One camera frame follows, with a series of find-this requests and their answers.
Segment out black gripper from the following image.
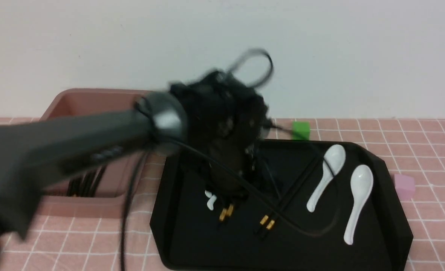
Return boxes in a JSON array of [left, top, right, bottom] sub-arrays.
[[169, 70, 272, 196]]

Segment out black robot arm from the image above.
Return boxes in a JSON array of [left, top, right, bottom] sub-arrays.
[[0, 68, 273, 239]]

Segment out black chopsticks in bin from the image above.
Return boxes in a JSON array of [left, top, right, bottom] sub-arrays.
[[66, 165, 107, 198]]

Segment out green cube block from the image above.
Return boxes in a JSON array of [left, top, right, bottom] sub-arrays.
[[291, 121, 311, 140]]

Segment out black chopstick gold band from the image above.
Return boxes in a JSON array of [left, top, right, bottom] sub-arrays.
[[255, 154, 334, 241], [218, 208, 228, 223], [255, 157, 322, 240], [227, 204, 234, 218]]

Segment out pink plastic bin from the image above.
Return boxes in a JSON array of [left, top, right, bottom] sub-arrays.
[[38, 88, 146, 218]]

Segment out black plastic tray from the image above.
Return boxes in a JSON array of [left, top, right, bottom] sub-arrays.
[[150, 140, 413, 271]]

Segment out pink cube block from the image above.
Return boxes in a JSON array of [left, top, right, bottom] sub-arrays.
[[393, 174, 416, 202]]

